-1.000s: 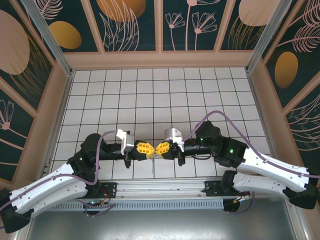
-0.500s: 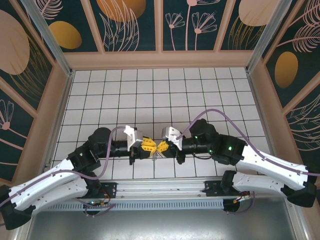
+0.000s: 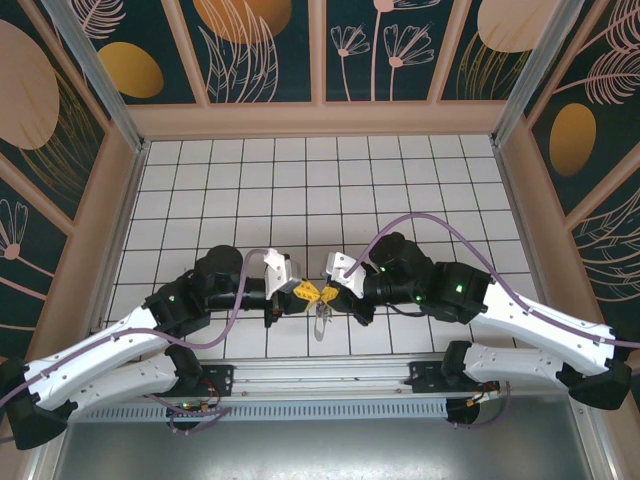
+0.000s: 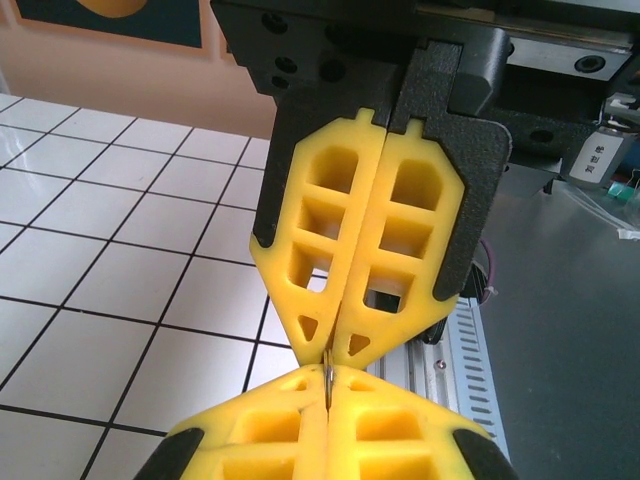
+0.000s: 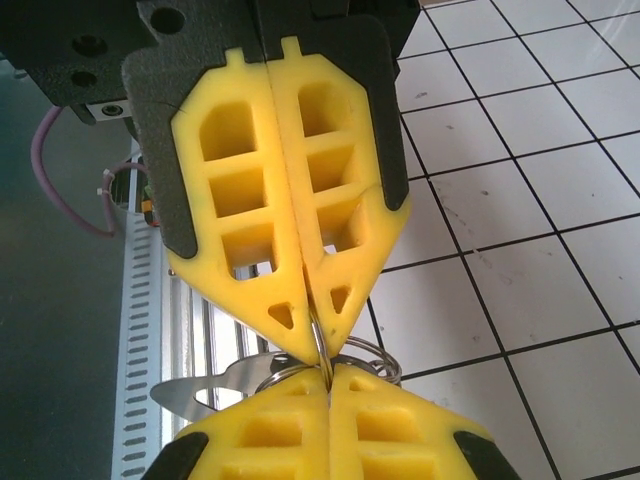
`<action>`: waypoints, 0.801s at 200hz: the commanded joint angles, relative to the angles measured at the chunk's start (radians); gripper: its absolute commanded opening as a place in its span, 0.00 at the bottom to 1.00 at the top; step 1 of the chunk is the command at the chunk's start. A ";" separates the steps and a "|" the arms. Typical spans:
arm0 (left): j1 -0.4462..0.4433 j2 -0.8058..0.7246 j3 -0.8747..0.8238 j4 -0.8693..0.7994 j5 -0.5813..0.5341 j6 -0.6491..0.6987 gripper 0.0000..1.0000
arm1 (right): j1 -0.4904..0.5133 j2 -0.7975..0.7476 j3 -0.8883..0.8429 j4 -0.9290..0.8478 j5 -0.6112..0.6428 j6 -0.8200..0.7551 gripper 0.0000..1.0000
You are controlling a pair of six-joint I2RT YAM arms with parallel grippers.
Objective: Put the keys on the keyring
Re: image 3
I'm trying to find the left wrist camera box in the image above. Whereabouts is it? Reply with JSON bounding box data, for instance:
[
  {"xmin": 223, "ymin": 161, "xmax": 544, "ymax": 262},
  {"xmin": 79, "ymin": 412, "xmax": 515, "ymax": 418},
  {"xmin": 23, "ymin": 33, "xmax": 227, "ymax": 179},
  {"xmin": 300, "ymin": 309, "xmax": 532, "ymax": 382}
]
[{"xmin": 262, "ymin": 248, "xmax": 304, "ymax": 299}]

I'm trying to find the grey slotted cable duct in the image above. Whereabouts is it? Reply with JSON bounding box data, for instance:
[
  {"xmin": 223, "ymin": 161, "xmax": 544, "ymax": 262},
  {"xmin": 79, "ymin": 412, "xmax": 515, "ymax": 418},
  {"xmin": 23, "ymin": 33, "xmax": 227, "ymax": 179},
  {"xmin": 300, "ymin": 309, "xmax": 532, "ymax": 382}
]
[{"xmin": 69, "ymin": 398, "xmax": 449, "ymax": 422}]

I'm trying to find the small circuit board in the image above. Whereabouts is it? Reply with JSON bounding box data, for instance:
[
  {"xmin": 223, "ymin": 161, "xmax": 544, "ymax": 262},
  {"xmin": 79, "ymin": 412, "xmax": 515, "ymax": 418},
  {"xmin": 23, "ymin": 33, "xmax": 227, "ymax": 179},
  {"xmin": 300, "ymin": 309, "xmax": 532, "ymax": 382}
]
[{"xmin": 164, "ymin": 399, "xmax": 214, "ymax": 419}]

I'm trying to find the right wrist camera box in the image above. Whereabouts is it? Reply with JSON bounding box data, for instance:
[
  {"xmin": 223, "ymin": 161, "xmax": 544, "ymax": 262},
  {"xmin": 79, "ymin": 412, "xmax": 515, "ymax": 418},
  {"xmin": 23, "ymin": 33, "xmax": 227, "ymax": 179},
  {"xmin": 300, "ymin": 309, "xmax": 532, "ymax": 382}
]
[{"xmin": 323, "ymin": 251, "xmax": 369, "ymax": 296}]

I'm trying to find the aluminium side rail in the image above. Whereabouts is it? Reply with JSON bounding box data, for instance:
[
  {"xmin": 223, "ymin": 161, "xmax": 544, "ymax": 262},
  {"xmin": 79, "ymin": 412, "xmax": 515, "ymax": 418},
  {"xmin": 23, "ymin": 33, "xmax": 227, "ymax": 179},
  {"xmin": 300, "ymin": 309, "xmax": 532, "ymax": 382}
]
[
  {"xmin": 492, "ymin": 143, "xmax": 559, "ymax": 354},
  {"xmin": 87, "ymin": 143, "xmax": 150, "ymax": 361}
]

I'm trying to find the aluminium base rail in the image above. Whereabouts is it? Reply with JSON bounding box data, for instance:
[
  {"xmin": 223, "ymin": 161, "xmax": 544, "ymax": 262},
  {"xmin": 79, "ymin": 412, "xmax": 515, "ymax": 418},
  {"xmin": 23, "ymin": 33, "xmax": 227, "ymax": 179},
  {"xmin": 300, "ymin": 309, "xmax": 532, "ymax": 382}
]
[{"xmin": 49, "ymin": 353, "xmax": 597, "ymax": 402}]

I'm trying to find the grey metal sheet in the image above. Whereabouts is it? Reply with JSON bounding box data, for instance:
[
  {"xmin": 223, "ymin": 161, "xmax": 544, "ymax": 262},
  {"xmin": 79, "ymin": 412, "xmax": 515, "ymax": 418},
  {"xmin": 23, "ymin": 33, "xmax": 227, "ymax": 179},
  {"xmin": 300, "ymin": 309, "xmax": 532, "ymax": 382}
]
[{"xmin": 29, "ymin": 394, "xmax": 617, "ymax": 480}]

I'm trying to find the aluminium frame post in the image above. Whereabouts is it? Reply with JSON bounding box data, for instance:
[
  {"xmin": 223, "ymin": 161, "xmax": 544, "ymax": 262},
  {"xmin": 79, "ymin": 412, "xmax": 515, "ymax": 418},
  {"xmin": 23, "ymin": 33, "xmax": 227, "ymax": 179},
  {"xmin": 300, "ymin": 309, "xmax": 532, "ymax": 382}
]
[
  {"xmin": 489, "ymin": 0, "xmax": 589, "ymax": 147},
  {"xmin": 42, "ymin": 0, "xmax": 151, "ymax": 154}
]

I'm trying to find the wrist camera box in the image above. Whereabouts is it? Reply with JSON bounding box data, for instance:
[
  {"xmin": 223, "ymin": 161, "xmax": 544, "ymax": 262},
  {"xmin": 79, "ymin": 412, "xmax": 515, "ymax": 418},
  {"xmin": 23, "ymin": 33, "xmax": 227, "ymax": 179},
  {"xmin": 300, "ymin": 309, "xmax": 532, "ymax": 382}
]
[
  {"xmin": 262, "ymin": 248, "xmax": 304, "ymax": 299},
  {"xmin": 323, "ymin": 251, "xmax": 369, "ymax": 296}
]

